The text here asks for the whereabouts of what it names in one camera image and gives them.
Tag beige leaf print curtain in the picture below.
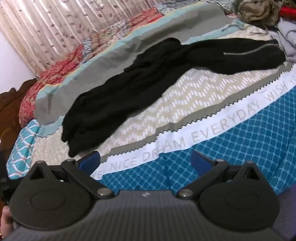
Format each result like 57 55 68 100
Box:
0 0 162 77

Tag teal wavy pattern pillow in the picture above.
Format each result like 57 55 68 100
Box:
6 119 41 180

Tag light grey cloth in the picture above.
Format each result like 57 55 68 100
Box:
269 17 296 63

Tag person's left hand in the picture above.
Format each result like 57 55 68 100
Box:
0 205 13 234

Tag carved wooden headboard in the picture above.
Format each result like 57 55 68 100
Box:
0 78 38 153

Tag red floral patchwork quilt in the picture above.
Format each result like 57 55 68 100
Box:
18 0 218 127

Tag grey leaf patterned blanket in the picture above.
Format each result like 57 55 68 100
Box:
216 0 240 16

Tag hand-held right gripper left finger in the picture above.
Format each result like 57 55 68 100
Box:
28 151 114 199

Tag black pants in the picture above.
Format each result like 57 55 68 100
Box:
61 37 286 157

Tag printed patterned bedsheet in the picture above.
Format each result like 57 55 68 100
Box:
35 2 296 200

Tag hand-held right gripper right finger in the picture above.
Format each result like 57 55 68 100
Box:
177 151 264 200

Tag red cloth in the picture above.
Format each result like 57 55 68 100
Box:
280 6 296 18

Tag olive brown cloth pile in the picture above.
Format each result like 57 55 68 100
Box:
233 0 284 27

